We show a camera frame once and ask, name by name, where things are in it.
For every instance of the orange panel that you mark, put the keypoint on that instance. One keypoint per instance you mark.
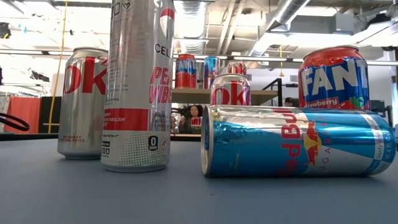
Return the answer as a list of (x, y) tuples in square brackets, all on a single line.
[(23, 116)]

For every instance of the black aluminium table frame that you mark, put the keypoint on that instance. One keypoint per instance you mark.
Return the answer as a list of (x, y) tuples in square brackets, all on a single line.
[(31, 137)]

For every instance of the person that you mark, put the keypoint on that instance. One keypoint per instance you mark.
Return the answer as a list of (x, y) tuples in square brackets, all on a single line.
[(194, 119), (289, 101)]

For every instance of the blue silver Red Bull can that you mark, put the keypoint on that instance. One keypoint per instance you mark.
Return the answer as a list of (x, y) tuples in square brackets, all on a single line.
[(280, 146), (211, 70)]

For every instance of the smooth silver ventilation duct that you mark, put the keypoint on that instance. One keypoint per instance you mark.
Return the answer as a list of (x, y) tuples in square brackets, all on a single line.
[(286, 12)]

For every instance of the blue table mat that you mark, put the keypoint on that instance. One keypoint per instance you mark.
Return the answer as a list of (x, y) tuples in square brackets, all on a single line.
[(186, 199)]

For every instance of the silver Diet Coke can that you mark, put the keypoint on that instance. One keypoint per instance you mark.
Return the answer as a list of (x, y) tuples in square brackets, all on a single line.
[(230, 91), (237, 68), (81, 102)]

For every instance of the red Fanta strawberry can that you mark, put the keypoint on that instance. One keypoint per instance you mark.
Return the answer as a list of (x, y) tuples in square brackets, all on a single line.
[(185, 73), (332, 81)]

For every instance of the corrugated silver ventilation duct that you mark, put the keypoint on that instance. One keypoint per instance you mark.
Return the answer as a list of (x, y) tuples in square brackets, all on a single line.
[(192, 18)]

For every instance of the wooden shelf black metal frame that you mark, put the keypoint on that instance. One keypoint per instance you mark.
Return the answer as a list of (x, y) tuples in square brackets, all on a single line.
[(192, 96)]

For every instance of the black panel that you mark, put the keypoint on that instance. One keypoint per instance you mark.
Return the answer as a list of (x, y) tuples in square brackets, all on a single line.
[(45, 113)]

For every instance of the white Celsius Peach Vibe can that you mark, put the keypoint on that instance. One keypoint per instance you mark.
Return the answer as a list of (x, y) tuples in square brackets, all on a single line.
[(133, 93)]

